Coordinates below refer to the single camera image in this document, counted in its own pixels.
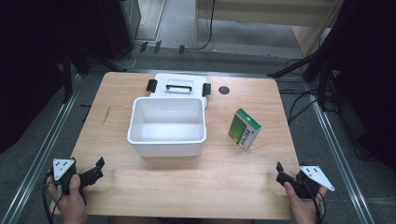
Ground green and white carton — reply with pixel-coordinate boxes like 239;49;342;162
227;107;262;151

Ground black metal stand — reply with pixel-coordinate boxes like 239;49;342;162
266;46;335;112

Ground person's left hand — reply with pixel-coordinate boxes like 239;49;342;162
46;174;89;224

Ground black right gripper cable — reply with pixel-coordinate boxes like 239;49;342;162
306;181;327;224

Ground black metal stand leg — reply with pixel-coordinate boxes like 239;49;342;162
61;46;92;105

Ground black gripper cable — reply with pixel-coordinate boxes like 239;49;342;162
306;181;327;224
41;169;64;224

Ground white plastic storage box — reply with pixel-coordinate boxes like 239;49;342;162
126;96;208;158

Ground person's right hand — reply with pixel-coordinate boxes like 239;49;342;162
283;181;329;224

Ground metal floor rail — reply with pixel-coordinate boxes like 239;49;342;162
0;74;82;224
306;83;376;224

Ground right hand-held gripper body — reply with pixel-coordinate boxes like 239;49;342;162
292;164;336;200

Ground black cabinet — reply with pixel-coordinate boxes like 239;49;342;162
98;0;142;62

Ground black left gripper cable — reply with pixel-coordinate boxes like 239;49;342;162
41;169;64;224

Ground black hanging cable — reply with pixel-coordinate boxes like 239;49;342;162
197;0;217;51

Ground dark curtain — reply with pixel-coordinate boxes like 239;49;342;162
311;0;396;172
0;0;104;155

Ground white floor cable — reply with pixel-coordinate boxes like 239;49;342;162
121;43;142;70

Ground black floor cables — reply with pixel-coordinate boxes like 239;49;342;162
278;88;321;126

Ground white lid with black handle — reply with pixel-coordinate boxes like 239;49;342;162
146;73;212;110

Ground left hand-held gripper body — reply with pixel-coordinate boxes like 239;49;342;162
51;157;95;196

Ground light wooden furniture frame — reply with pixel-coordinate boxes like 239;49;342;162
193;0;345;58

